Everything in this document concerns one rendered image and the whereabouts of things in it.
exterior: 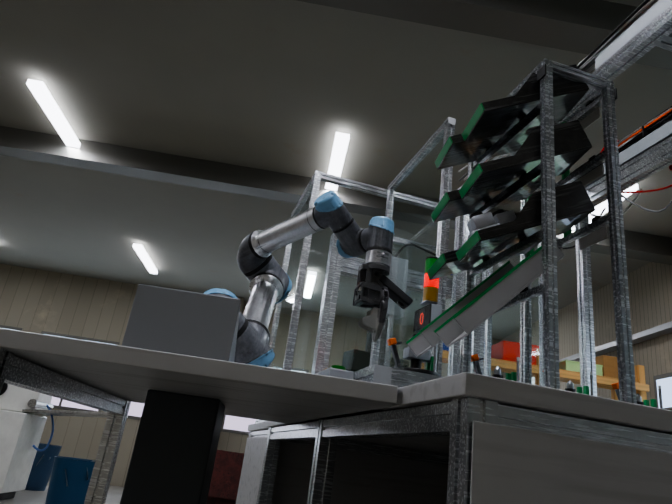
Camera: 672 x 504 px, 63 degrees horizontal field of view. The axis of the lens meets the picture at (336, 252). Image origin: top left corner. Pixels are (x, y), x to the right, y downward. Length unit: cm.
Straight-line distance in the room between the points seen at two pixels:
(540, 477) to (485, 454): 8
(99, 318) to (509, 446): 1010
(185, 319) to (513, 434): 78
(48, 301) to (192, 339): 980
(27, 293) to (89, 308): 113
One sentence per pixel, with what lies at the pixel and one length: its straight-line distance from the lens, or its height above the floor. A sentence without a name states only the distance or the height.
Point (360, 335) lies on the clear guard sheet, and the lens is 294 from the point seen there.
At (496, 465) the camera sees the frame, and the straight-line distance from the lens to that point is 77.
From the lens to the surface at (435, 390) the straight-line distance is 83.
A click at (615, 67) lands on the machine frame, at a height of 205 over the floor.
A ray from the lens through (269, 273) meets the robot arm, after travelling 184.
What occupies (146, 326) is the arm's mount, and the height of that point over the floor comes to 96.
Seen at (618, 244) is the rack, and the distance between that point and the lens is 130.
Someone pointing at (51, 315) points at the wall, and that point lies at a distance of 1095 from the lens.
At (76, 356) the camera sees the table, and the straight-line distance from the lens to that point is 97.
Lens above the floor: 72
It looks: 21 degrees up
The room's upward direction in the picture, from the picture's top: 8 degrees clockwise
